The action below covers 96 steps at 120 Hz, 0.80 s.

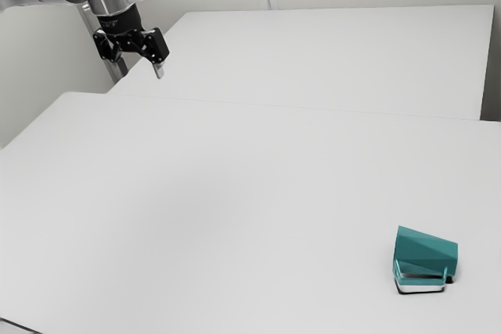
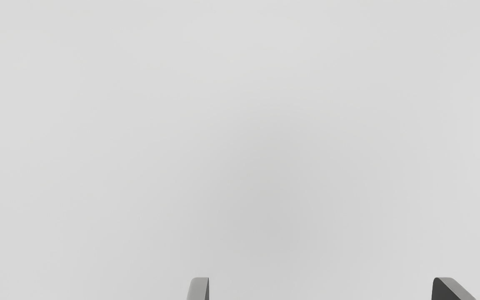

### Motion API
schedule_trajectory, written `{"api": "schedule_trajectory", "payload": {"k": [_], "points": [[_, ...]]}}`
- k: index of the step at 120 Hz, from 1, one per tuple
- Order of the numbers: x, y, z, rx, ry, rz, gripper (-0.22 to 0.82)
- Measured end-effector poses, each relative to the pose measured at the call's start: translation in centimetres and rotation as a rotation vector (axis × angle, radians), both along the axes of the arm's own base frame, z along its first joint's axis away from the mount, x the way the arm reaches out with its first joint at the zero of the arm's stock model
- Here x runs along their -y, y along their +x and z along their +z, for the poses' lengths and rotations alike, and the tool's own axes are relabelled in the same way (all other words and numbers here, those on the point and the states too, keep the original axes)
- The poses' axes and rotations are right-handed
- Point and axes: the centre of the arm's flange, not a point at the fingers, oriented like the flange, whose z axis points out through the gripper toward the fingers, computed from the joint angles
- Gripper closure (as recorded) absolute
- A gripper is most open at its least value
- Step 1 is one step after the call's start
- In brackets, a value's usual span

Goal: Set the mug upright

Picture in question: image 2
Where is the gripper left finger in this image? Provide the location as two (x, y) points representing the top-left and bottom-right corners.
(187, 277), (210, 300)

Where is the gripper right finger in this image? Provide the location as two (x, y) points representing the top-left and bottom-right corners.
(431, 277), (477, 300)

